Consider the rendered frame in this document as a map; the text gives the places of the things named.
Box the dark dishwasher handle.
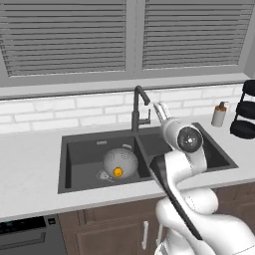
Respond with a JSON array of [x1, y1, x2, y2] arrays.
[[0, 231, 47, 251]]

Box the orange tangerine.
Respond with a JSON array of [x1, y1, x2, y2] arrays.
[[113, 166, 125, 178]]

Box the white soap dispenser brown pump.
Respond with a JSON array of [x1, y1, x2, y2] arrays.
[[210, 101, 230, 128]]

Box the black tiered wire stand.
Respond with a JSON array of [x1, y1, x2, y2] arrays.
[[229, 79, 255, 140]]

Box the black sink faucet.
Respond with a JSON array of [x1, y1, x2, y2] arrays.
[[130, 85, 152, 133]]

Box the dark grey dishwasher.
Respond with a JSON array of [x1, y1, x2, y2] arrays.
[[0, 213, 68, 255]]

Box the grey metal colander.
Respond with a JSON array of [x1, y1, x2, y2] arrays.
[[96, 143, 139, 181]]

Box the dark grey double sink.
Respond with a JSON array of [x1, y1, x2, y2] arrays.
[[57, 122, 240, 195]]

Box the brown wooden cupboard door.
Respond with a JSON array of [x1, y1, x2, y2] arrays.
[[213, 181, 255, 234], [70, 200, 162, 255]]

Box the grey window blind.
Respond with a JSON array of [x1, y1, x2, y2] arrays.
[[0, 0, 128, 78], [141, 0, 255, 71]]

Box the grey window frame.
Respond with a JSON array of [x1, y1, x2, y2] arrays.
[[0, 0, 255, 101]]

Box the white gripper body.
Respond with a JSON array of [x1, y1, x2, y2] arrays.
[[152, 101, 172, 123]]

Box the white cupboard door handle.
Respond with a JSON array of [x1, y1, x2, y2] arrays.
[[155, 223, 164, 247], [141, 220, 149, 251]]

